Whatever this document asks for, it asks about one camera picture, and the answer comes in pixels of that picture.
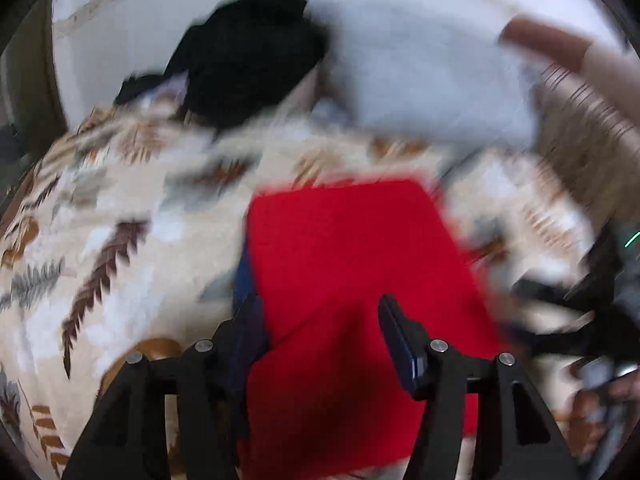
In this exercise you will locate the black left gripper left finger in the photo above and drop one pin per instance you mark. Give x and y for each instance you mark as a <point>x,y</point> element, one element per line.
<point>125,437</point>

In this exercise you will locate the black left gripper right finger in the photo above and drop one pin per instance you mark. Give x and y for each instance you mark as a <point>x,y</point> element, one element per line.
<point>516,434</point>

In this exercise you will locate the red and blue knit garment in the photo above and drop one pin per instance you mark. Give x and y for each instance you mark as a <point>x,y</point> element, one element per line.
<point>325,398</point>

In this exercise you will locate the black clothing pile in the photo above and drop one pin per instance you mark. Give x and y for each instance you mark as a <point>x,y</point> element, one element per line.
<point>248,55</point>

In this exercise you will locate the person right hand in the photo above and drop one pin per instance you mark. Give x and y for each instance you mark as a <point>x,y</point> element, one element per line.
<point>586,426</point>

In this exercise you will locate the leaf patterned beige blanket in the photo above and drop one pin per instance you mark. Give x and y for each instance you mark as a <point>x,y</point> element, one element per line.
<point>127,234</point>

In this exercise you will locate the grey quilted pillow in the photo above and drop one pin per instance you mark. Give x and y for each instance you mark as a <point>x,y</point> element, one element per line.
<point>394,70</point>

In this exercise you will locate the brown wooden headboard post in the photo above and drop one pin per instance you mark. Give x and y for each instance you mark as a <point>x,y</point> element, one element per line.
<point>611,73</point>

